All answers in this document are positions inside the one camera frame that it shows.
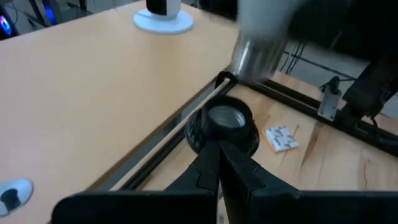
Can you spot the small printed marker card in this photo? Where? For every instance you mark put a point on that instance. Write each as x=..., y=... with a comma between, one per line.
x=281, y=139

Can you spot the silver metal bracket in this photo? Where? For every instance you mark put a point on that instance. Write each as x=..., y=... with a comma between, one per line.
x=329, y=102

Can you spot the white and black pole stand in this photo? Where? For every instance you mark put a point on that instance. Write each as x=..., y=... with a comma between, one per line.
x=163, y=21

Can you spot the black computer blue light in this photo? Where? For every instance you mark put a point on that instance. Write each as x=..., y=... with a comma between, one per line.
x=49, y=12
x=5, y=26

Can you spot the black aluminium rig frame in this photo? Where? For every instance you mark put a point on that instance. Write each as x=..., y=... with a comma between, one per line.
x=280, y=90

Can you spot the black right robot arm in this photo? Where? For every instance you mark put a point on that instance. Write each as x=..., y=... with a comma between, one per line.
x=367, y=90

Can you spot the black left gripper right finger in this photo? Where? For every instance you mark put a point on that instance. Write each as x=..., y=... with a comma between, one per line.
x=280, y=205

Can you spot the white round lightbulb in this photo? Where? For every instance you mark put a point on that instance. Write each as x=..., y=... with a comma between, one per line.
x=261, y=18

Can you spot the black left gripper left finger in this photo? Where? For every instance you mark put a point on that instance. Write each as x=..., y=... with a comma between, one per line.
x=140, y=205

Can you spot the silver metal lamp base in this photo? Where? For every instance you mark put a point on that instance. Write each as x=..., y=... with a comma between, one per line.
x=199, y=137

